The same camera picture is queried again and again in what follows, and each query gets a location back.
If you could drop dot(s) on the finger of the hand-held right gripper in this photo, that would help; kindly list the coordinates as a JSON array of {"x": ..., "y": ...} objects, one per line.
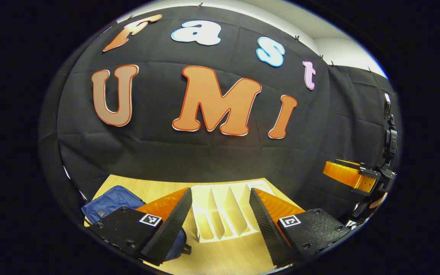
[{"x": 346, "y": 175}]

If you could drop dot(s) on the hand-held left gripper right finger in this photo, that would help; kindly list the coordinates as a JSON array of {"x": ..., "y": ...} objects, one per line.
[{"x": 264, "y": 225}]

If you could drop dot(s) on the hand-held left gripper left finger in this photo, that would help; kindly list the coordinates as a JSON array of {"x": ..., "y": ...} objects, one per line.
[{"x": 172, "y": 229}]

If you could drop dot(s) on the white bookshelf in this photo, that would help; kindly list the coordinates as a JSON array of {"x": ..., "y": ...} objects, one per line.
[{"x": 224, "y": 214}]

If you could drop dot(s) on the blue schoolbag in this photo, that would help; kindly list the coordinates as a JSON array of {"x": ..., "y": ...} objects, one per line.
[{"x": 113, "y": 198}]

